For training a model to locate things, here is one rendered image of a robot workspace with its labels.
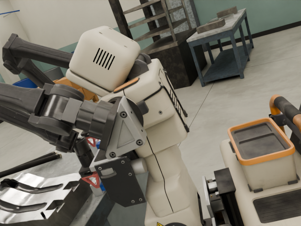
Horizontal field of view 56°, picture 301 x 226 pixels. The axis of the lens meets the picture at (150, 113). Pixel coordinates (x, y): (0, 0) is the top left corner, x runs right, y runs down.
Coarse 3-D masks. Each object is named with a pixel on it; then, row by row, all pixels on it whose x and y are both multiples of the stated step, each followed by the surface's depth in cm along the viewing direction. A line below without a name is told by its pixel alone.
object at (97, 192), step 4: (92, 180) 114; (100, 180) 113; (96, 184) 110; (100, 184) 111; (92, 188) 111; (96, 188) 111; (100, 188) 111; (104, 188) 111; (96, 192) 111; (100, 192) 111
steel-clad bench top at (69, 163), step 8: (80, 136) 187; (48, 152) 180; (72, 152) 165; (96, 152) 153; (56, 160) 163; (64, 160) 158; (72, 160) 155; (32, 168) 164; (40, 168) 160; (48, 168) 156; (56, 168) 152; (64, 168) 148; (72, 168) 145; (40, 176) 150; (48, 176) 146; (56, 176) 142; (104, 192) 113; (88, 200) 111; (96, 200) 109; (88, 208) 106; (80, 216) 103; (88, 216) 102; (72, 224) 101; (80, 224) 99
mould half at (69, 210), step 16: (16, 176) 124; (32, 176) 124; (64, 176) 118; (80, 176) 112; (0, 192) 114; (16, 192) 114; (48, 192) 110; (64, 192) 105; (80, 192) 110; (64, 208) 100; (80, 208) 108; (0, 224) 102; (16, 224) 99; (32, 224) 96; (48, 224) 94; (64, 224) 99
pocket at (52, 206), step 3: (54, 201) 103; (57, 201) 102; (60, 201) 102; (63, 201) 101; (51, 204) 101; (54, 204) 102; (57, 204) 103; (60, 204) 102; (63, 204) 100; (48, 207) 100; (51, 207) 101; (54, 207) 102; (57, 207) 102; (60, 207) 99; (57, 210) 100
